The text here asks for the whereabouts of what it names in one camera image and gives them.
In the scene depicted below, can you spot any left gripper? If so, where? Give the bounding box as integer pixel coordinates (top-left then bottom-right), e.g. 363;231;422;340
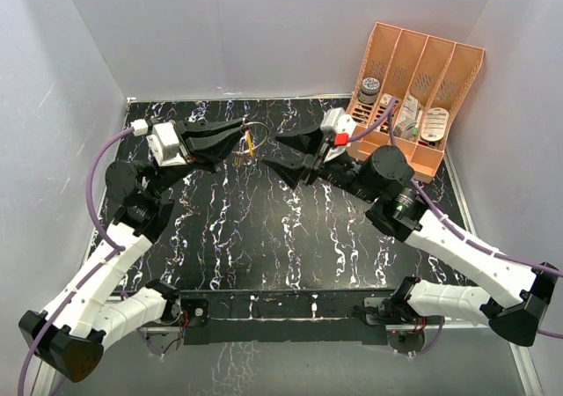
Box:
150;118;250;197

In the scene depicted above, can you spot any white paper packet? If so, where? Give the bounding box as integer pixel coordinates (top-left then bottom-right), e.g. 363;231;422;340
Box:
398;92;420;121

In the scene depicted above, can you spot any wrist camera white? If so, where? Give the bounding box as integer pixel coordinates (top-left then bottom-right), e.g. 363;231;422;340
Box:
320;107;356;162
147;122;186;167

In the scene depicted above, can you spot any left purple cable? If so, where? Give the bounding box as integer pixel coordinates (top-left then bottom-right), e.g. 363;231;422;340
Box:
18;125;150;396

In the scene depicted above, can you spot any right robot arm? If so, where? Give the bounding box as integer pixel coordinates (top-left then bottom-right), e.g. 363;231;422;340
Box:
262;128;562;347

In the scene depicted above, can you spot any patterned lid jar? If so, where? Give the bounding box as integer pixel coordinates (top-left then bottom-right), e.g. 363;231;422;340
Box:
358;77;381;105

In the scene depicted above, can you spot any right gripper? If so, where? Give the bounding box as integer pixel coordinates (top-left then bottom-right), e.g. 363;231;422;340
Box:
263;123;379;205

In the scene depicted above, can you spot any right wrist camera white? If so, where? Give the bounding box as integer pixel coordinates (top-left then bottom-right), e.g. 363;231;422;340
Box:
320;107;356;162

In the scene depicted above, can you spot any orange file organizer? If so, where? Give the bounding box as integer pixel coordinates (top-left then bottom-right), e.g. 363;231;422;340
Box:
347;22;485;183

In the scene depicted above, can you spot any white card box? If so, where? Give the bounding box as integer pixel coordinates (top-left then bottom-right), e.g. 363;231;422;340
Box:
379;93;393;108

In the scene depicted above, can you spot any oval white blister pack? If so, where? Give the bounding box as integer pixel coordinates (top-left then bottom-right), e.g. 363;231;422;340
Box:
420;107;450;142

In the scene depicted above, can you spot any large metal keyring with clips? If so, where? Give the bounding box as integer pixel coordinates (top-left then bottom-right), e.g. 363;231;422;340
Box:
232;121;269;167

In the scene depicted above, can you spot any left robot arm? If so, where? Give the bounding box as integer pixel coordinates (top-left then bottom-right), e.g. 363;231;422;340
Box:
18;119;249;383

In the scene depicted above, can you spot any black base bar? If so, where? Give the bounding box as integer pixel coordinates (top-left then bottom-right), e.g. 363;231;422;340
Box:
181;289;391;346

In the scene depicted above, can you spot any purple cable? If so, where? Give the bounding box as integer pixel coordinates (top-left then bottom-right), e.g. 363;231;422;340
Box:
347;96;563;340
18;125;150;396

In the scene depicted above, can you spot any grey green small device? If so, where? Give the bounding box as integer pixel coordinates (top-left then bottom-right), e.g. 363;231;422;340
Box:
393;119;417;140

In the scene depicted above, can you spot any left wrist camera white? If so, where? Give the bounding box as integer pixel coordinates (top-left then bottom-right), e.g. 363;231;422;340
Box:
147;122;186;167

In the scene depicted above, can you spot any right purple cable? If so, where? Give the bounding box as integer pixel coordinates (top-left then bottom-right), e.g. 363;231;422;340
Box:
347;96;563;340

